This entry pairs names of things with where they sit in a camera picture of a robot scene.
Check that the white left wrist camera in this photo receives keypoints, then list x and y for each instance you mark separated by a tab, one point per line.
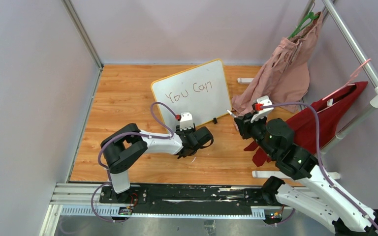
185	122

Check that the yellow framed whiteboard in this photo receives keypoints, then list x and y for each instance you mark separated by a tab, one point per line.
201	90

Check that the aluminium corner frame post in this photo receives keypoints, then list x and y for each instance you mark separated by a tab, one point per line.
69	6

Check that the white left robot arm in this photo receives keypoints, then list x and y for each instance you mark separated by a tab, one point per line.
123	148

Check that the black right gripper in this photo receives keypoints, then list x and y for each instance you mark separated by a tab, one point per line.
244	124

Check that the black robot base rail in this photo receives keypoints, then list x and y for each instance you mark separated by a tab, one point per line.
272	203

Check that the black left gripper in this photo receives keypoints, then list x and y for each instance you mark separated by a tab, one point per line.
192	130

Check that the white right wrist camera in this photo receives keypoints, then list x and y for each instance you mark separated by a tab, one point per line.
262	107

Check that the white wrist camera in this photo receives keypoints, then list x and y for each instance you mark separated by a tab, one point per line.
262	107
185	122

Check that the red hanging garment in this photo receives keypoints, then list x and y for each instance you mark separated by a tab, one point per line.
329	111

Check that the pink clothes hanger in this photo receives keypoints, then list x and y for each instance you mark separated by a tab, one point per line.
352	77

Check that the white whiteboard eraser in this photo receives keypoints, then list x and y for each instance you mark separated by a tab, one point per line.
244	81

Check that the metal clothes rack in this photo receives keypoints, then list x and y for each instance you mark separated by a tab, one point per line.
355	157

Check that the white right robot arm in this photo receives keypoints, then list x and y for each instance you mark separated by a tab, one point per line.
336	209

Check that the pink hanging garment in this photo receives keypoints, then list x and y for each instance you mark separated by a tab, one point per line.
285	76

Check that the green clothes hanger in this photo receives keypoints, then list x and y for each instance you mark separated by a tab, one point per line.
307	20

